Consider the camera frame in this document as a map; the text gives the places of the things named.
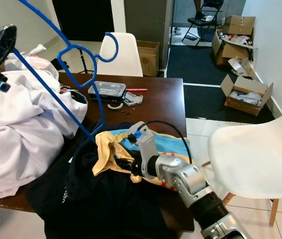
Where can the white collared shirt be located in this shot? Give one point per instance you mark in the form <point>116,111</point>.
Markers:
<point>21,144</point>

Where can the blue plastic hanger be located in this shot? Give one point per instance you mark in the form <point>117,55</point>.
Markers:
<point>61,100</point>

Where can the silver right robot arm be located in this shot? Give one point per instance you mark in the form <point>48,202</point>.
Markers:
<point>196,184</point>

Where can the white plastic bag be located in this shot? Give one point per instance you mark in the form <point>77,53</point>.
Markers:
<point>36,59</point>

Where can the navy blue garment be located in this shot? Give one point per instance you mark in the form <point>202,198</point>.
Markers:
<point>101,209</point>

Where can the white tape roll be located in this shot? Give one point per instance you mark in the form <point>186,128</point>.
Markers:
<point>115,105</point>

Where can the dark wooden table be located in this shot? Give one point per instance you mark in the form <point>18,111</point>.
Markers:
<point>161,107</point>

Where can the white plastic packet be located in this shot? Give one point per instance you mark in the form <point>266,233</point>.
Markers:
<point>132,98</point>

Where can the red pen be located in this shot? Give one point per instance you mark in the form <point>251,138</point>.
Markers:
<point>136,89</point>

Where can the clear plastic organiser box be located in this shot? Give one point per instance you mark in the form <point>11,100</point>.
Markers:
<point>107,89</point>

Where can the black tripod stand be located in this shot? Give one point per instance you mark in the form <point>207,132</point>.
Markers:
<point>84,59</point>

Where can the white plastic chair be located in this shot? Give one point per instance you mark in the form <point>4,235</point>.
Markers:
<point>255,159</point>
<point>128,62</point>

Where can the brown cardboard box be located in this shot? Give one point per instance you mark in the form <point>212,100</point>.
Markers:
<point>240,24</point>
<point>148,59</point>

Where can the dark blue floor mat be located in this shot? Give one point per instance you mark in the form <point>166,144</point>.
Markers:
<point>201,62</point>

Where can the small open cardboard box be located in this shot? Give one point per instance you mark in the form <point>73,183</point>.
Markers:
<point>245,97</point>

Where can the large open cardboard box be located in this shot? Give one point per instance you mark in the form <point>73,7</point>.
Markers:
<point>230,50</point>

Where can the black folding chair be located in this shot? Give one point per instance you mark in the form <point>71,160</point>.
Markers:
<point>203,20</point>

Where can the person's bare leg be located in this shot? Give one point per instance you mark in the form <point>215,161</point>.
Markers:
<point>198,7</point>

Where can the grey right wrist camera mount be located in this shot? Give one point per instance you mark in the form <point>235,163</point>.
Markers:
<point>145,147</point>

